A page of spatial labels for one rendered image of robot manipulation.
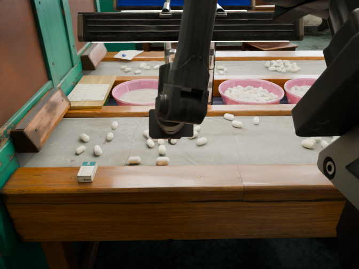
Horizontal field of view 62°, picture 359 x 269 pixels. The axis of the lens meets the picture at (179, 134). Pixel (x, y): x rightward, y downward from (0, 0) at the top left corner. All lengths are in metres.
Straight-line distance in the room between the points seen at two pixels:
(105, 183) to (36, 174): 0.19
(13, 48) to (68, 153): 0.32
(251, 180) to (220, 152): 0.17
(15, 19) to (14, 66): 0.13
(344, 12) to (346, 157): 0.09
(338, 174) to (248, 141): 0.76
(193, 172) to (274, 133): 0.37
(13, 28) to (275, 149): 0.82
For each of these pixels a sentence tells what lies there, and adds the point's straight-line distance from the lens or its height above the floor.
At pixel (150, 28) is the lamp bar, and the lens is 0.87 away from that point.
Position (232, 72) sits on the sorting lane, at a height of 0.74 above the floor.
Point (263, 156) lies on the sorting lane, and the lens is 0.91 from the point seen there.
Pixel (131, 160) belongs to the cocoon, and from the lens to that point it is 0.84.
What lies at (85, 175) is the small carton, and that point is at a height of 0.79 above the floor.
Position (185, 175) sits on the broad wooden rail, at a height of 0.76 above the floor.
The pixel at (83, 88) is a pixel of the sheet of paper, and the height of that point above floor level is 0.78.
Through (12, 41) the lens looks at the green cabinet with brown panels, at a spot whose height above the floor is 1.05.
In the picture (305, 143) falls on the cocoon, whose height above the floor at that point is 0.75.
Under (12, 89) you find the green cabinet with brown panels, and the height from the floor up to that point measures 0.93.
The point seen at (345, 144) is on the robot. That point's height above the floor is 1.14.
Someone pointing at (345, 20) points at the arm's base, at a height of 1.21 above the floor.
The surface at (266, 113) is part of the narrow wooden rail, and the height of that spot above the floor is 0.75.
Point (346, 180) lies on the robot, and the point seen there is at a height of 1.12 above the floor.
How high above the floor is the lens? 1.24
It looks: 31 degrees down
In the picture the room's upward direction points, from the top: straight up
